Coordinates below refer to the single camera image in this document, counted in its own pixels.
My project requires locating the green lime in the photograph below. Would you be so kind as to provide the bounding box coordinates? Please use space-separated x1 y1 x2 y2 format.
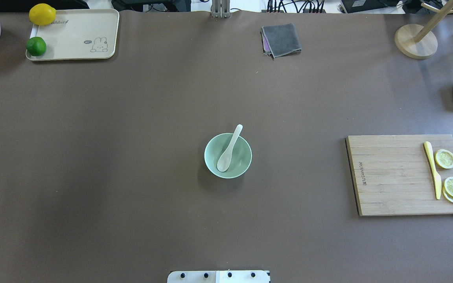
26 37 47 56

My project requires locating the yellow lemon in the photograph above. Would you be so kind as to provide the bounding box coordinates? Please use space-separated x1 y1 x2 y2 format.
28 3 57 26

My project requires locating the aluminium frame post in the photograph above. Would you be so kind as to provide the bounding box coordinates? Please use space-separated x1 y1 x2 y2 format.
211 0 231 18

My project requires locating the upper lemon slice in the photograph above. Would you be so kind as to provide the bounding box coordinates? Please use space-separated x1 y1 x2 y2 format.
434 149 453 169

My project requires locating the white ceramic spoon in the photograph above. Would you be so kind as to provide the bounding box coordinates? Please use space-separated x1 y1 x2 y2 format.
216 124 243 172

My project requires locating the grey folded cloth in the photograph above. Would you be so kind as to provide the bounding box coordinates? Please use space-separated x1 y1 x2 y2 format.
261 23 302 59

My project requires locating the yellow plastic knife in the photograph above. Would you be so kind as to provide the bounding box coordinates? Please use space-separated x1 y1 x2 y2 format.
423 141 442 200

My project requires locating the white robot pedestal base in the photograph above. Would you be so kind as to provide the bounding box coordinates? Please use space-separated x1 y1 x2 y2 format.
167 269 271 283

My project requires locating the light green ceramic bowl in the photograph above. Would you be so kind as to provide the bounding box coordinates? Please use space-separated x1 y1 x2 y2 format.
204 133 253 179

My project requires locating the beige rabbit tray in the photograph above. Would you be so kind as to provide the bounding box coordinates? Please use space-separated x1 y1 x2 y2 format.
26 9 120 61

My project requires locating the wooden mug tree stand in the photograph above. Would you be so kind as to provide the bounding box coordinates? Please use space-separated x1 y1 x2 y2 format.
394 0 453 60

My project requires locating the bamboo cutting board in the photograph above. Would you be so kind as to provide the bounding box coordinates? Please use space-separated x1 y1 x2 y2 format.
346 134 453 216

